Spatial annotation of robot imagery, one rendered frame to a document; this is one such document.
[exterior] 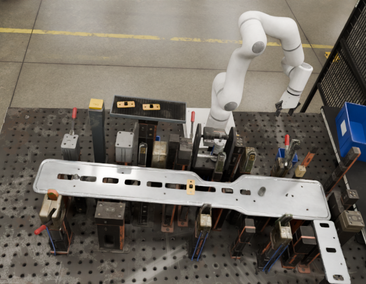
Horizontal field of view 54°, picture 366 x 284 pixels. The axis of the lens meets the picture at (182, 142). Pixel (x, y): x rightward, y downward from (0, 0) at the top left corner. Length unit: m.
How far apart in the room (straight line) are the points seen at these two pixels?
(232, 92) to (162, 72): 2.08
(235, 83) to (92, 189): 0.86
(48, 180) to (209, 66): 2.71
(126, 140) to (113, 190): 0.24
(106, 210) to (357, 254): 1.34
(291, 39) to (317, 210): 0.81
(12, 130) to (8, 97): 1.31
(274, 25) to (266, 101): 2.16
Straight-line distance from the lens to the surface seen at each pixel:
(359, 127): 2.30
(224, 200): 1.69
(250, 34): 1.66
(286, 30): 1.74
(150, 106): 1.77
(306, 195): 1.86
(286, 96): 2.06
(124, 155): 1.72
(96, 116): 1.82
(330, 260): 1.73
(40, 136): 2.32
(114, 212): 1.58
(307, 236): 1.76
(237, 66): 1.79
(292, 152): 1.79
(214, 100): 2.03
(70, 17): 4.69
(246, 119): 2.51
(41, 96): 3.62
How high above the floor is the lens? 2.40
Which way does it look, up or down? 49 degrees down
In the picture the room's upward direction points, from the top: 11 degrees clockwise
